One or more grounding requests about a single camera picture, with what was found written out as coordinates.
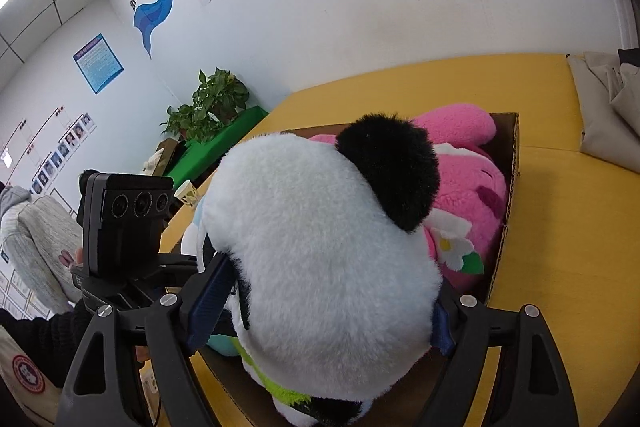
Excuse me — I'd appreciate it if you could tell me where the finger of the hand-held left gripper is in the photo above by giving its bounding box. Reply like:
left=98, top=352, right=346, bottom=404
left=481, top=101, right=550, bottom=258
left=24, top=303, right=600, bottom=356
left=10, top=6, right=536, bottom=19
left=159, top=254, right=202, bottom=279

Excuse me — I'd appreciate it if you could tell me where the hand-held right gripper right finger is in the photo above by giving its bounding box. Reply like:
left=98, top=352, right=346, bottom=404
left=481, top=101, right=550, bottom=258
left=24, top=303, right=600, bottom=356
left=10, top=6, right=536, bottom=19
left=425, top=279, right=581, bottom=427

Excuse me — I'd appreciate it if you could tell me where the white jacket with red badge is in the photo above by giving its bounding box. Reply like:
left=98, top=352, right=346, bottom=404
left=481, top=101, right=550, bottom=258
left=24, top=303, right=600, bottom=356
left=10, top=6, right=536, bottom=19
left=0, top=326, right=62, bottom=424

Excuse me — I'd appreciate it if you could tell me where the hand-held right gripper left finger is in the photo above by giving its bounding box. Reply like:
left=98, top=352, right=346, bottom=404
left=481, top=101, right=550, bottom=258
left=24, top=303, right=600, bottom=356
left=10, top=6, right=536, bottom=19
left=56, top=252, right=241, bottom=427

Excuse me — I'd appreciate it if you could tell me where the cardboard box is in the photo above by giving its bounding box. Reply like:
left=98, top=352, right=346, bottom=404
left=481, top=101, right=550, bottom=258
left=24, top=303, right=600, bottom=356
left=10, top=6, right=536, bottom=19
left=172, top=112, right=521, bottom=427

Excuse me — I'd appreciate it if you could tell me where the small white plush figure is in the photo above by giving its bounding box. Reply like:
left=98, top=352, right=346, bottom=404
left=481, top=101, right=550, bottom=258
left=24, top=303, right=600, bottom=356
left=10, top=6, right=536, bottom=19
left=141, top=149, right=167, bottom=174

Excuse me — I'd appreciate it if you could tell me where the panda plush toy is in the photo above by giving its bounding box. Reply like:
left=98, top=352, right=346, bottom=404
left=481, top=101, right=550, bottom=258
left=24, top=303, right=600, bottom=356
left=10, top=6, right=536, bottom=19
left=200, top=112, right=443, bottom=427

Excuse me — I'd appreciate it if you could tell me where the wall photo chart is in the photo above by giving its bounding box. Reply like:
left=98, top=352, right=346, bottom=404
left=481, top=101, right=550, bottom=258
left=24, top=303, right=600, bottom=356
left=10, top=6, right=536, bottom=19
left=0, top=107, right=98, bottom=198

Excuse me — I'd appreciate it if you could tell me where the pale blue plush toy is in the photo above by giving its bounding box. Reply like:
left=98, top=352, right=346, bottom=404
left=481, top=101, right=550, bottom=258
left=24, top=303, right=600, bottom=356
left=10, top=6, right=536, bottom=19
left=180, top=197, right=215, bottom=272

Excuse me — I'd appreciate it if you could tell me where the person's left forearm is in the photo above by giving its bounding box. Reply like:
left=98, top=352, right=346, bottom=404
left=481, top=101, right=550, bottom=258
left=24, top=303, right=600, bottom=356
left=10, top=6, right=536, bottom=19
left=0, top=299, right=98, bottom=388

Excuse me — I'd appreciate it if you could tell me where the small brown box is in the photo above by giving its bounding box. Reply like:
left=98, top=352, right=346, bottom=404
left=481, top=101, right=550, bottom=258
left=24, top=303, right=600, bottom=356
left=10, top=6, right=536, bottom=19
left=161, top=139, right=189, bottom=168

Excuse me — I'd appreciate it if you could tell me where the potted green plant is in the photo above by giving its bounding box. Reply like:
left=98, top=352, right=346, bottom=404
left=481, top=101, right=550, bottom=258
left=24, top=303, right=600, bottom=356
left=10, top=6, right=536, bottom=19
left=160, top=68, right=251, bottom=144

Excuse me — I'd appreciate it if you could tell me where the paper cup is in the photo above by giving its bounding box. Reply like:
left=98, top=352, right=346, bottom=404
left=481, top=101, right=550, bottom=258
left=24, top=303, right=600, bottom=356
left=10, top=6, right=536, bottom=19
left=175, top=180, right=199, bottom=206

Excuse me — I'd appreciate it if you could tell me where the blue wall poster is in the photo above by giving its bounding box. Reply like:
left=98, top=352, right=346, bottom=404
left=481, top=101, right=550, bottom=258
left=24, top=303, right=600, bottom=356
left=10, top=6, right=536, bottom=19
left=72, top=34, right=125, bottom=95

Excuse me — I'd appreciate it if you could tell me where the beige cloth jacket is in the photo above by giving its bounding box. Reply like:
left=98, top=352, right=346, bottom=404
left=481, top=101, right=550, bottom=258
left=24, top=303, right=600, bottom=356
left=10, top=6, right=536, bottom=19
left=567, top=52, right=640, bottom=172

